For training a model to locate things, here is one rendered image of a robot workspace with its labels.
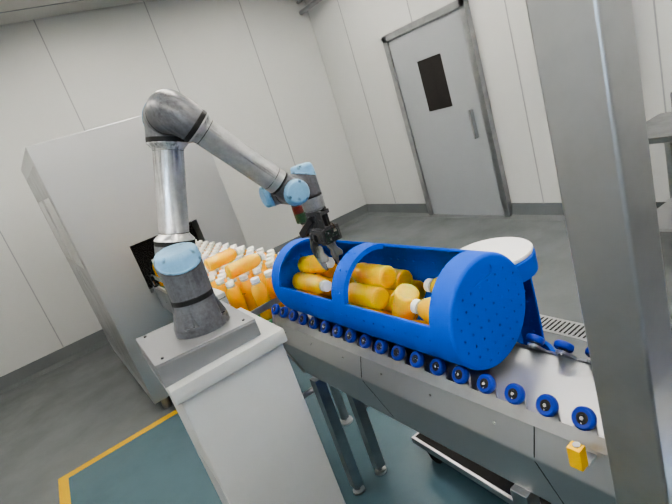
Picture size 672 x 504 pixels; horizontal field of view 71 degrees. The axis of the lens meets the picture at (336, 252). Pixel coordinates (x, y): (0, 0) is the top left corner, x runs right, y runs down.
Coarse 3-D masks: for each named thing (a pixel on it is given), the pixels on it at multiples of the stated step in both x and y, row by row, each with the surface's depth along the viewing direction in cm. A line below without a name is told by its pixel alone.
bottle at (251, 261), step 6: (240, 258) 213; (246, 258) 212; (252, 258) 213; (258, 258) 215; (228, 264) 209; (234, 264) 209; (240, 264) 210; (246, 264) 211; (252, 264) 213; (258, 264) 216; (228, 270) 209; (234, 270) 208; (240, 270) 209; (246, 270) 212; (228, 276) 211; (234, 276) 209
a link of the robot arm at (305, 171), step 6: (306, 162) 151; (294, 168) 149; (300, 168) 148; (306, 168) 148; (312, 168) 150; (294, 174) 149; (300, 174) 148; (306, 174) 149; (312, 174) 149; (306, 180) 149; (312, 180) 150; (312, 186) 150; (318, 186) 152; (312, 192) 150; (318, 192) 151
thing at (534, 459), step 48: (288, 336) 188; (336, 384) 182; (384, 384) 140; (528, 384) 109; (576, 384) 104; (432, 432) 139; (480, 432) 111; (528, 432) 100; (528, 480) 113; (576, 480) 93
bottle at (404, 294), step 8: (400, 288) 128; (408, 288) 128; (416, 288) 128; (400, 296) 126; (408, 296) 126; (416, 296) 126; (400, 304) 126; (408, 304) 125; (392, 312) 132; (400, 312) 128; (408, 312) 128
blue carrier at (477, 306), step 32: (288, 256) 178; (352, 256) 141; (384, 256) 158; (416, 256) 144; (448, 256) 131; (480, 256) 109; (288, 288) 166; (448, 288) 106; (480, 288) 109; (512, 288) 116; (352, 320) 138; (384, 320) 123; (448, 320) 104; (480, 320) 110; (512, 320) 117; (448, 352) 108; (480, 352) 110
